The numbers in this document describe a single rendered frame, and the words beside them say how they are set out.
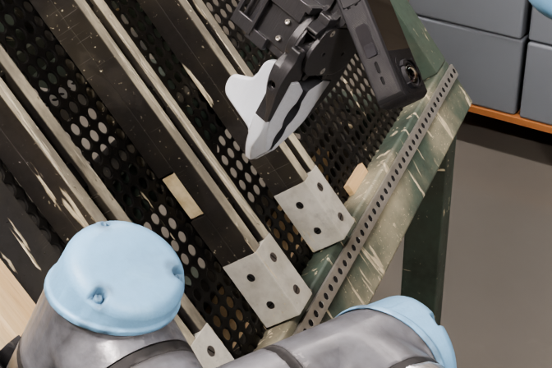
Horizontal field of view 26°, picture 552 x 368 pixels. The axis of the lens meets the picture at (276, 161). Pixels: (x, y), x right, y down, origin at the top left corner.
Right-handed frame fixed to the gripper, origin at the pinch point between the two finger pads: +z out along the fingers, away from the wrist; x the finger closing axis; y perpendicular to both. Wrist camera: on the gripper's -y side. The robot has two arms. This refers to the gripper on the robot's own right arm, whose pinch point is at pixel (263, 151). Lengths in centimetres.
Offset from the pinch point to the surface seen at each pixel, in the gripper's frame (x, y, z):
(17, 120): -27, 46, 34
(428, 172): -135, 31, 44
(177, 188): -60, 38, 44
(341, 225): -92, 25, 45
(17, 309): -21, 28, 50
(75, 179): -34, 38, 38
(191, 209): -62, 35, 46
